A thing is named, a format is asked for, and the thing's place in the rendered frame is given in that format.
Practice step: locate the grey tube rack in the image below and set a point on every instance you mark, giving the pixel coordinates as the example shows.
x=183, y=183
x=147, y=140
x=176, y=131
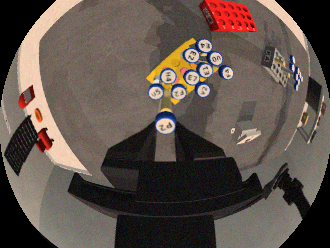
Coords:
x=270, y=66

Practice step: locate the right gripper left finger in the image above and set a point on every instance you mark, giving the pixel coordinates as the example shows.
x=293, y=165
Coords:
x=135, y=146

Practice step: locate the red lego plate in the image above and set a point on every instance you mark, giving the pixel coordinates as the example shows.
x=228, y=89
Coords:
x=244, y=24

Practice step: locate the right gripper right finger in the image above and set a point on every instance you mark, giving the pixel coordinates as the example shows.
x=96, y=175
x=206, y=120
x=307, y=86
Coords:
x=195, y=147

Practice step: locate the yellow tube rack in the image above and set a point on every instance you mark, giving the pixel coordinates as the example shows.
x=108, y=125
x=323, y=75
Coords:
x=177, y=63

